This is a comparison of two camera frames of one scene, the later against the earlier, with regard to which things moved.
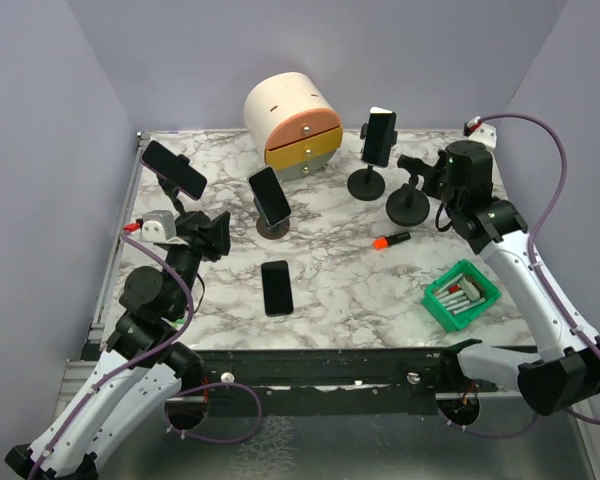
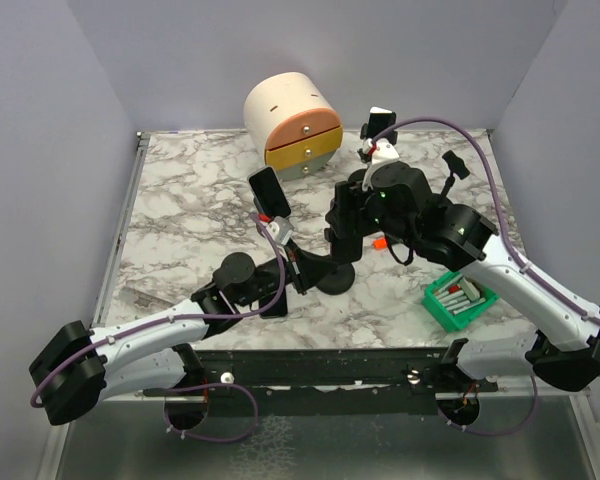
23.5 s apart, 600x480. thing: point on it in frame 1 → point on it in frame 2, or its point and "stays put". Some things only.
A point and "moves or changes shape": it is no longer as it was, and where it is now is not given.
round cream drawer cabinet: (293, 124) stays put
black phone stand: (170, 189) → (337, 282)
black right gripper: (429, 185) → (349, 196)
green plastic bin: (460, 295) stays put
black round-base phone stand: (408, 205) moves or changes shape
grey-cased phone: (269, 195) stays put
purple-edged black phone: (173, 169) → (346, 250)
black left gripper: (192, 228) → (304, 270)
